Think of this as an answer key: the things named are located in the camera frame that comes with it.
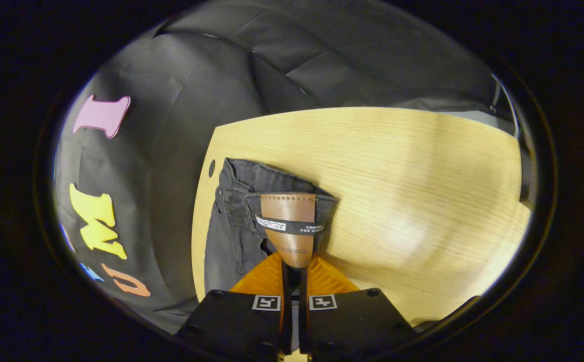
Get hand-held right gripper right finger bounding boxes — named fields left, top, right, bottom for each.
left=299, top=254, right=419, bottom=362

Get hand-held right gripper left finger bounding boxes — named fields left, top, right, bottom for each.
left=174, top=251, right=293, bottom=362

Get dark grey jeans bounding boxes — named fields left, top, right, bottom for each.
left=204, top=157, right=340, bottom=295

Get black backdrop cloth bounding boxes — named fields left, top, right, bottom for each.
left=53, top=0, right=519, bottom=335

